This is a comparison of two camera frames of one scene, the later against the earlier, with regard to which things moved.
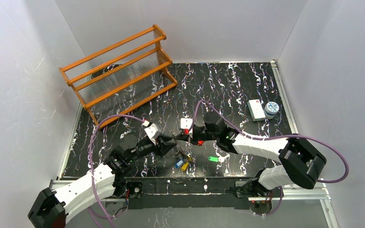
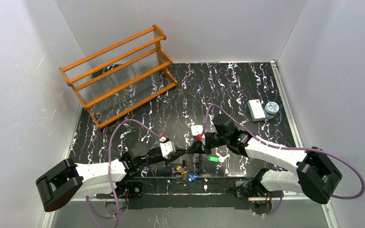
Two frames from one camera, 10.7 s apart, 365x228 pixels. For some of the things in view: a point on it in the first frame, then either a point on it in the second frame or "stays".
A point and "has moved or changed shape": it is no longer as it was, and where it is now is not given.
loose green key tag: [213, 158] stays
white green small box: [256, 109] stays
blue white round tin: [271, 109] stays
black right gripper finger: [183, 137] -> [196, 147]
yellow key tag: [184, 166] has moved or changed shape
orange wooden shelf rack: [114, 80] stays
